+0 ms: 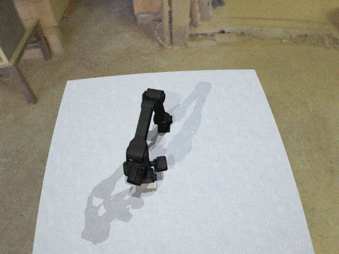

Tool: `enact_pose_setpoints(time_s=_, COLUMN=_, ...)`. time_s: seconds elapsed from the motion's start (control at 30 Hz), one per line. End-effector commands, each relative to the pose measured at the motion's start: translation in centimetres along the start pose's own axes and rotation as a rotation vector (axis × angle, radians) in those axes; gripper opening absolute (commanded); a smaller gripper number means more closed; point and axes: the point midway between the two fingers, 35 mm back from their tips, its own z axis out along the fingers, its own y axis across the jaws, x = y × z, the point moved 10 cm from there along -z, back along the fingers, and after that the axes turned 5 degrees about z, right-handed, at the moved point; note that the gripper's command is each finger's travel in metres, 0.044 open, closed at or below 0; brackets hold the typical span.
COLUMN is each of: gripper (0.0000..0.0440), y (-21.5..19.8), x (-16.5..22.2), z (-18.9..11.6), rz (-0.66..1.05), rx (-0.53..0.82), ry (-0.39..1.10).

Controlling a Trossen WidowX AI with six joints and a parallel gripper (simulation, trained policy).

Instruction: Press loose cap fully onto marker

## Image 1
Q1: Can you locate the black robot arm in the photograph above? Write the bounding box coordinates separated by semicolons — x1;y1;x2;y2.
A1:
126;88;173;186

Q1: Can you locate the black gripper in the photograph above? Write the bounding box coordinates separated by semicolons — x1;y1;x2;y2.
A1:
123;156;168;176

